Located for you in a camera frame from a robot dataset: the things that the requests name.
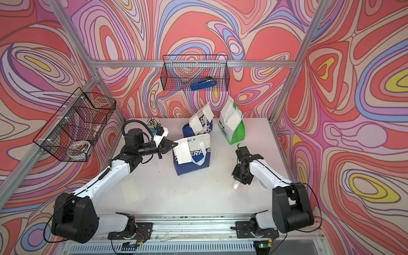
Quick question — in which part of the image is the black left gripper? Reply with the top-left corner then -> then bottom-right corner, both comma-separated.
135,140 -> 177,160

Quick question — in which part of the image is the dark blue paper bag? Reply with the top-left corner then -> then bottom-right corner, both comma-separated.
173,134 -> 211,176

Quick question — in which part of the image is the blue white paper bag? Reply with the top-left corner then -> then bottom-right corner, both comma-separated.
182,103 -> 214,138

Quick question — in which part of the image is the green white paper bag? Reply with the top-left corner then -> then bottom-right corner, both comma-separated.
218,96 -> 246,145

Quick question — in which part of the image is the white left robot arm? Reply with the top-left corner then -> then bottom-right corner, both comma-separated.
51,127 -> 177,243

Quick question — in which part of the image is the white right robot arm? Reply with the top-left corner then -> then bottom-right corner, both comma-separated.
232,146 -> 315,238

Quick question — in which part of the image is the clear cup of pencils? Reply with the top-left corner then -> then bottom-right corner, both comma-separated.
147,118 -> 161,130

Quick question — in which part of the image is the blue stapler in basket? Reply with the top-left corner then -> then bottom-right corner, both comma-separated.
190,76 -> 217,91

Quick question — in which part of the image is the tape roll in basket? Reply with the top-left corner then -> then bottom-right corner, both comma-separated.
67,140 -> 91,158

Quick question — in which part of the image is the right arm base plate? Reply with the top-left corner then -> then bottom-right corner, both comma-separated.
230,221 -> 279,240

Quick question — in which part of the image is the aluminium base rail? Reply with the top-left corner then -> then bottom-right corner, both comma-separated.
57,214 -> 333,255

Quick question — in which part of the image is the black wire basket back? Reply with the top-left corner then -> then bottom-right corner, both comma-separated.
160,54 -> 230,91

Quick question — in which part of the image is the black wire basket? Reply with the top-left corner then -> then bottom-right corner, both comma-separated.
33,88 -> 116,162
160,54 -> 230,91

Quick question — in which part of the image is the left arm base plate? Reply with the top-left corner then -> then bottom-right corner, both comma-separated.
108,222 -> 153,241

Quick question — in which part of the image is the black wire basket left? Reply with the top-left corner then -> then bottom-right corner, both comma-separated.
33,88 -> 116,162

